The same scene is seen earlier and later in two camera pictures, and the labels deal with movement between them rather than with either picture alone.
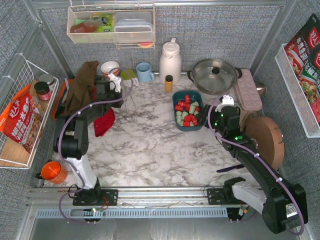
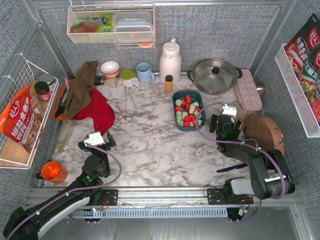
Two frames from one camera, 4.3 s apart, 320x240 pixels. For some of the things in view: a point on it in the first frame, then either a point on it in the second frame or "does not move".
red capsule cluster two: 195,121 does not move
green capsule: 191,109 does not move
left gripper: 100,88 -> 108,144
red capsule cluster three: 186,124 does not move
